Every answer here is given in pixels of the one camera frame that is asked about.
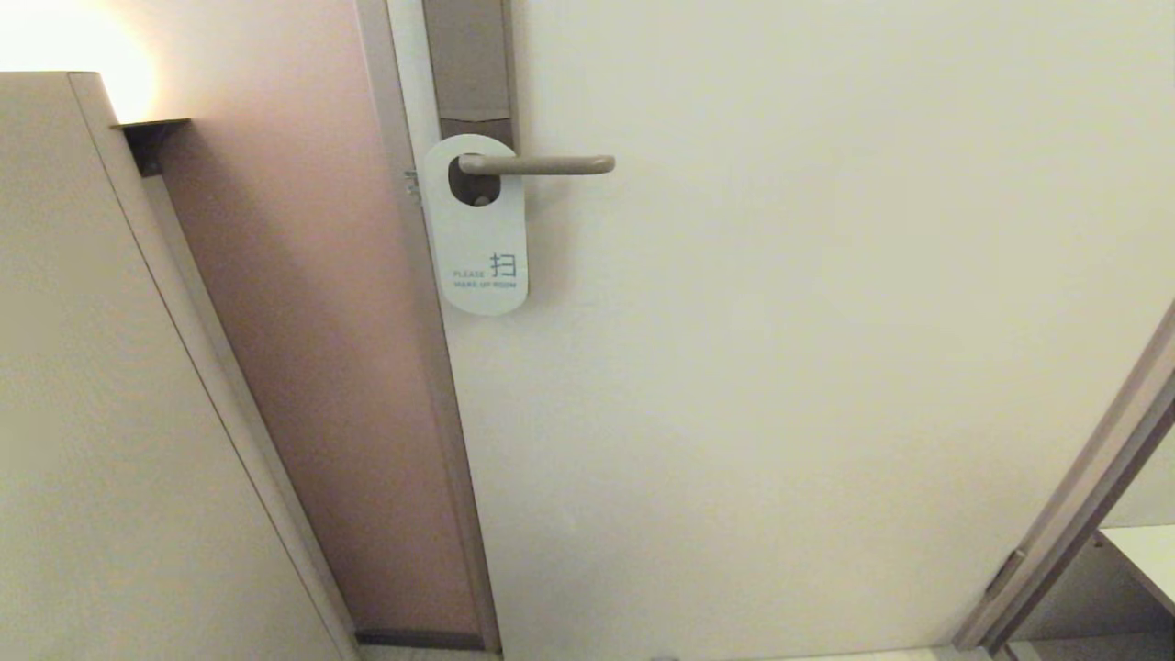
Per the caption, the blue and white door hanger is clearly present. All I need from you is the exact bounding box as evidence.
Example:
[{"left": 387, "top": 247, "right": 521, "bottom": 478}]
[{"left": 423, "top": 134, "right": 530, "bottom": 318}]

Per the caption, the white room door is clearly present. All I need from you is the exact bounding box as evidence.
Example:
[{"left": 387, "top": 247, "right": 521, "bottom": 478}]
[{"left": 386, "top": 0, "right": 1175, "bottom": 660}]

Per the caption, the bronze door lock plate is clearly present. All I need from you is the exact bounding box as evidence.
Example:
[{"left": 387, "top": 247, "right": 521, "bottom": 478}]
[{"left": 423, "top": 0, "right": 519, "bottom": 207}]

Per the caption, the beige cabinet panel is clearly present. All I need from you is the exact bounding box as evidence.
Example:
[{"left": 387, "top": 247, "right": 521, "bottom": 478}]
[{"left": 0, "top": 72, "right": 359, "bottom": 661}]

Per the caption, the beige metal door handle lever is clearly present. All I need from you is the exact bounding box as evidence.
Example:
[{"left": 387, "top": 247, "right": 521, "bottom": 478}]
[{"left": 458, "top": 153, "right": 616, "bottom": 176}]

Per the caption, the dark wall lamp fixture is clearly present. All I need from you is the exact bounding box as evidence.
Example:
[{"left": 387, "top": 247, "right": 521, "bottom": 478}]
[{"left": 112, "top": 118, "right": 192, "bottom": 178}]

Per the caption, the small metal frame hinge plate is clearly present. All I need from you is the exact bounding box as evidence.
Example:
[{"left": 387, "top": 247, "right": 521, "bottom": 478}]
[{"left": 987, "top": 548, "right": 1027, "bottom": 596}]

